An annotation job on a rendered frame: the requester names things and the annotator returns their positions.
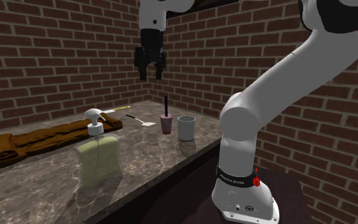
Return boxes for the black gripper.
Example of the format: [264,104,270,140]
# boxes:
[134,28,167,81]

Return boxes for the yellow soap dispenser bottle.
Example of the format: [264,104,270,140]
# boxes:
[74,108,123,187]

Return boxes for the dark robot stand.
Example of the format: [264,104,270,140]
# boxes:
[178,156,314,224]

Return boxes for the pink cup with dark straw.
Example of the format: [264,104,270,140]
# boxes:
[160,95,174,136]

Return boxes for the black handled white spatula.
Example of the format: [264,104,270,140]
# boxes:
[125,114,156,127]

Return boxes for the white cup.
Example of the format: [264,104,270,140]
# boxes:
[177,115,197,142]

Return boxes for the brown carved wooden board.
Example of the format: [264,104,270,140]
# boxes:
[0,113,124,170]

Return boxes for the yellow handled white knife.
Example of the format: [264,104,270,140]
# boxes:
[102,106,131,114]

